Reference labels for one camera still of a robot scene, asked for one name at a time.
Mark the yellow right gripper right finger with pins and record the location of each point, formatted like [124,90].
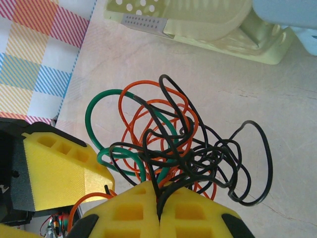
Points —
[198,218]

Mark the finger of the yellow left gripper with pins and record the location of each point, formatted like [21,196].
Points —
[15,231]
[64,173]

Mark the pale green perforated basket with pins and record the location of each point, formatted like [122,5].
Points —
[198,19]

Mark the light blue perforated basket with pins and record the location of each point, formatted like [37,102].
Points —
[284,12]

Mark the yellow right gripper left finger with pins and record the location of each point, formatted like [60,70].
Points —
[123,215]

